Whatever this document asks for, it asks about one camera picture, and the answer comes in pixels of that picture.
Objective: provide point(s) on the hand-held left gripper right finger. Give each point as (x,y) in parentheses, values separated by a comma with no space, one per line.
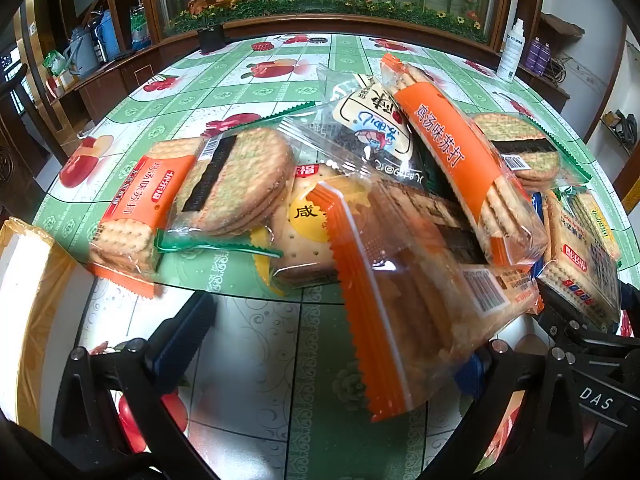
(470,380)

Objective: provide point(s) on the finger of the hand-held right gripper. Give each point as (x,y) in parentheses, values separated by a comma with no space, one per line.
(565,321)
(631,305)

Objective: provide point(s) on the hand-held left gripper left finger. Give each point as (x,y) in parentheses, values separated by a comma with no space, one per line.
(175,335)

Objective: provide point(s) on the blue-label soda cracker packet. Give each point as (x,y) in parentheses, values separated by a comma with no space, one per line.
(575,265)

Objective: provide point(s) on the yellow rectangular cracker packet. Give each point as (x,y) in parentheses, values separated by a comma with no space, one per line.
(600,220)

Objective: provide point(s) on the orange cracker packet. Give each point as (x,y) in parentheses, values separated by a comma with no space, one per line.
(450,150)
(130,205)
(415,285)

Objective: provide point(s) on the yellow-taped white box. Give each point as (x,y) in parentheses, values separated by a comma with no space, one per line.
(30,280)

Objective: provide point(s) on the yellow square cracker packet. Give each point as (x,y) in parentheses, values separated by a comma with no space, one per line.
(305,240)

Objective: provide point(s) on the green round cracker packet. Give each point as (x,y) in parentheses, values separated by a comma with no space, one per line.
(520,152)
(240,185)

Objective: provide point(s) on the white and green seaweed packet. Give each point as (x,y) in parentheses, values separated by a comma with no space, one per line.
(370,125)

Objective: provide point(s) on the black tool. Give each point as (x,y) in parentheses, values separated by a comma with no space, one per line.
(622,125)

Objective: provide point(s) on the purple bottle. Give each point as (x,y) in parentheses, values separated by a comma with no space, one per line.
(535,52)
(546,56)

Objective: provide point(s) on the dark wooden cabinet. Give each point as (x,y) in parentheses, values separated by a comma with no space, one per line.
(125,75)

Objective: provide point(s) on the white spray bottle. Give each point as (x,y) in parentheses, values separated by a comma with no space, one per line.
(510,57)

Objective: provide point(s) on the green fruit-print tablecloth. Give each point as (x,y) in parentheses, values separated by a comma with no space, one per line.
(280,80)

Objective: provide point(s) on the orange and white cartons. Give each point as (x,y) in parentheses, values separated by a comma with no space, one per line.
(57,84)

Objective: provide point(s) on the grey kettle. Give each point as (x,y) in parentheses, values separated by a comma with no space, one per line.
(82,52)

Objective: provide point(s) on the small black pot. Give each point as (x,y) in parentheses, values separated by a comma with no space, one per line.
(210,39)

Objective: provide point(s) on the green bag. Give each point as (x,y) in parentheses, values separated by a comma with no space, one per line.
(54,62)

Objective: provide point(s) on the blue thermos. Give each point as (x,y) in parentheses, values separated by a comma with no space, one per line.
(107,35)

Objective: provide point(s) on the wooden wall shelf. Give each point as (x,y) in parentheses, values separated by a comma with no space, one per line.
(560,26)

